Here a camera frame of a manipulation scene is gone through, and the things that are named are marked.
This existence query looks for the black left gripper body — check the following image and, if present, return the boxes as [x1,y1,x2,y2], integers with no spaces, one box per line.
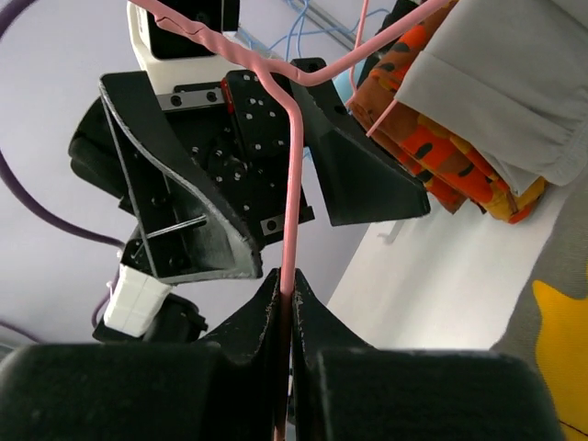
[69,70,289,276]

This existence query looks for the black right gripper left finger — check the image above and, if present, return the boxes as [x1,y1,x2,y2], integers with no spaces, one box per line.
[1,270,279,440]

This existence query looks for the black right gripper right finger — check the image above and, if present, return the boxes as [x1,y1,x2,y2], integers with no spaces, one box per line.
[292,271,565,440]

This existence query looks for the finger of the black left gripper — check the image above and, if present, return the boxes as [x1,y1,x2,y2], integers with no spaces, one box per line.
[99,72,263,283]
[290,80,431,226]

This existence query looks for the pink wire hanger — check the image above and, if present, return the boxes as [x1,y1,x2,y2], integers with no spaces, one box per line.
[126,0,456,441]

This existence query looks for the yellow camouflage trousers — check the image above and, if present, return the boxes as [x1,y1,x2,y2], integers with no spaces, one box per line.
[492,176,587,440]

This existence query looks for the orange camouflage trousers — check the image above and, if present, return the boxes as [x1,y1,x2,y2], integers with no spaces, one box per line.
[350,8,548,224]

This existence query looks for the blue hanger with patterned trousers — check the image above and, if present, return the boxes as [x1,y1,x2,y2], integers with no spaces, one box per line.
[238,0,350,61]

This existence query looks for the grey trousers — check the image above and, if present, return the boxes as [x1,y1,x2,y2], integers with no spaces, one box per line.
[396,1,587,194]

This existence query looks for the light blue folded cloth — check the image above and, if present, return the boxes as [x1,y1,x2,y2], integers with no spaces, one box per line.
[333,71,356,104]

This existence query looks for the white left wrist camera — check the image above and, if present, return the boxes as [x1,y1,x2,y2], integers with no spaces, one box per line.
[127,0,240,95]

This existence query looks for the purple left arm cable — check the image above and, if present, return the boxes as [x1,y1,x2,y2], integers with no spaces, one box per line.
[0,0,126,345]

